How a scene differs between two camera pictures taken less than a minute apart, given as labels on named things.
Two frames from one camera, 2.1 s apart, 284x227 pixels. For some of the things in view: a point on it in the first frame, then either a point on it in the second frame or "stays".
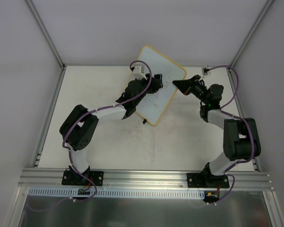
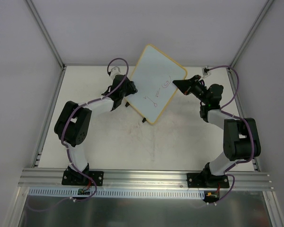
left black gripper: x=148 y=83 → x=127 y=89
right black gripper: x=190 y=86 stays
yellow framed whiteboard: x=152 y=106 stays
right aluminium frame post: x=251 y=32 stays
